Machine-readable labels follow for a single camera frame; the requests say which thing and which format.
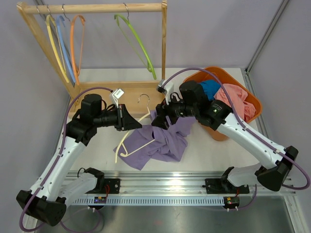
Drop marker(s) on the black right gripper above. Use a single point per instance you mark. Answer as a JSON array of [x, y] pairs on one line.
[[164, 109]]

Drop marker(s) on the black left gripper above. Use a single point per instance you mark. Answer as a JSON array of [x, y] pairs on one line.
[[125, 121]]

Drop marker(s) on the purple t shirt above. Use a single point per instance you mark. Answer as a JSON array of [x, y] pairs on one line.
[[169, 145]]

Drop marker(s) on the cream hanger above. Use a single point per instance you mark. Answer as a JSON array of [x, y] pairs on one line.
[[121, 150]]

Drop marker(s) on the blue t shirt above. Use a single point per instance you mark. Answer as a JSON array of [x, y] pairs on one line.
[[210, 88]]

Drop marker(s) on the yellow hanger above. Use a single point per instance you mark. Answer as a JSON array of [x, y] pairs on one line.
[[56, 46]]

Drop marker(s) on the pink t shirt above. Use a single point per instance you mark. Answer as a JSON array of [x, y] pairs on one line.
[[238, 97]]

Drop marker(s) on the green hanger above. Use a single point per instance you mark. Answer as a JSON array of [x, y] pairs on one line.
[[134, 40]]

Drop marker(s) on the light blue hanger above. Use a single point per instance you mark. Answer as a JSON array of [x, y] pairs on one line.
[[62, 31]]

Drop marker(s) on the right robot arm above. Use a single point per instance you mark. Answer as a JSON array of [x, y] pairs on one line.
[[274, 160]]

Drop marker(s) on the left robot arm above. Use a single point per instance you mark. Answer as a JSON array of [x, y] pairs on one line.
[[47, 200]]

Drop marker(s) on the wooden clothes rack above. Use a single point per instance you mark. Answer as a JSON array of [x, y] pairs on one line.
[[77, 91]]

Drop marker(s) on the orange plastic basket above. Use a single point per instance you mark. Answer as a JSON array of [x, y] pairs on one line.
[[225, 77]]

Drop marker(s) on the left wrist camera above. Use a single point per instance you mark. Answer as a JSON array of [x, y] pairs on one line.
[[115, 96]]

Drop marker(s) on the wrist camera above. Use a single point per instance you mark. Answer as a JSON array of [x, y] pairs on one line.
[[115, 96], [167, 88]]

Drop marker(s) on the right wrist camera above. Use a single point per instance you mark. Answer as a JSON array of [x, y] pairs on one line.
[[167, 88]]

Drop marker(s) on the aluminium frame rail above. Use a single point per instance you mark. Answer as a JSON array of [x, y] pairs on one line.
[[177, 202]]

